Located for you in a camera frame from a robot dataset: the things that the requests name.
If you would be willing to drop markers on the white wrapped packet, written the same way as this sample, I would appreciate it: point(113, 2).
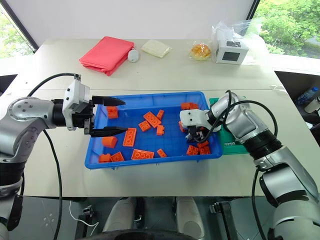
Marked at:
point(157, 48)

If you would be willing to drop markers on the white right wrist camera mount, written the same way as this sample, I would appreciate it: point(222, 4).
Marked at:
point(195, 117)

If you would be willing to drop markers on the orange square building brick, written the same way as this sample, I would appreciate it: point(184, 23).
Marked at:
point(144, 126)
point(205, 150)
point(112, 112)
point(192, 150)
point(117, 157)

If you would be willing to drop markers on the orange small building brick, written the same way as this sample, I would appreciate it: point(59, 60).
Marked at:
point(161, 152)
point(203, 144)
point(181, 126)
point(160, 130)
point(104, 158)

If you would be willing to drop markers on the orange narrow building brick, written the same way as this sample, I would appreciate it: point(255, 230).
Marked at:
point(160, 114)

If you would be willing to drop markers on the black metal table bracket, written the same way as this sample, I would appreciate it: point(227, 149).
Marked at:
point(222, 215)

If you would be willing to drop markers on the orange long building brick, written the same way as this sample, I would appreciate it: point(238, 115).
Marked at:
point(152, 118)

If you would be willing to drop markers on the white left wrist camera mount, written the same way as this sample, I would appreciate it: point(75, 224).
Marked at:
point(75, 95)

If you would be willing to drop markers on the black window frame bar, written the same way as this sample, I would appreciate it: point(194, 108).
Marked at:
point(20, 27)
point(253, 8)

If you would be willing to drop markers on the orange wide building brick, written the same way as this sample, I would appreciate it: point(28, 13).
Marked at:
point(188, 105)

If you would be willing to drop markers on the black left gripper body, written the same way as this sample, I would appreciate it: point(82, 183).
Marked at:
point(88, 116)

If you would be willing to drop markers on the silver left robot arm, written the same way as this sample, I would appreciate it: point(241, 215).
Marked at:
point(25, 112)

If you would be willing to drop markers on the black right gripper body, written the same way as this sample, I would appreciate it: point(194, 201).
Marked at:
point(197, 131)

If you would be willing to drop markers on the silver robot leg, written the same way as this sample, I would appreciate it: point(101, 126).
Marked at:
point(120, 215)
point(190, 215)

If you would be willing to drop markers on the orange rounded building piece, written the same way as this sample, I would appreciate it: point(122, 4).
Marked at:
point(109, 141)

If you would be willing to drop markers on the silver left robot leg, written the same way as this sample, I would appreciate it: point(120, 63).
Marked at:
point(120, 215)

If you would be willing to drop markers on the blue plastic bin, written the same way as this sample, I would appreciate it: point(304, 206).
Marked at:
point(171, 146)

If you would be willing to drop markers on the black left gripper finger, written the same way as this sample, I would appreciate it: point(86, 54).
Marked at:
point(107, 132)
point(107, 100)

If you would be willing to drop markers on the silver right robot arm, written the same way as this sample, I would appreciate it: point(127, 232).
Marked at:
point(245, 120)

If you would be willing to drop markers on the bread in clear wrapper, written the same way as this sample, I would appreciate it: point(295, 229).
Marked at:
point(200, 51)

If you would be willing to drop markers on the plastic water bottle blue label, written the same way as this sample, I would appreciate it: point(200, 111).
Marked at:
point(307, 95)

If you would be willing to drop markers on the orange three-hole long brick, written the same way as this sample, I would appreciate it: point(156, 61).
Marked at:
point(130, 137)
point(142, 155)

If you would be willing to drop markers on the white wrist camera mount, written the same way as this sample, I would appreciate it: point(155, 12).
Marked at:
point(75, 95)
point(195, 117)

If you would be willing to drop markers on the white box with black panels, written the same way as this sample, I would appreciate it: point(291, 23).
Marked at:
point(231, 51)

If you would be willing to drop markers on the clear plastic bag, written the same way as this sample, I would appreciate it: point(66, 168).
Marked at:
point(252, 37)

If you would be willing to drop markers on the red folded cloth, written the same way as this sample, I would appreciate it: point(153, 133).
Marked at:
point(106, 53)

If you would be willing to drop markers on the silver right robot leg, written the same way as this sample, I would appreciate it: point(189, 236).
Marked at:
point(190, 215)

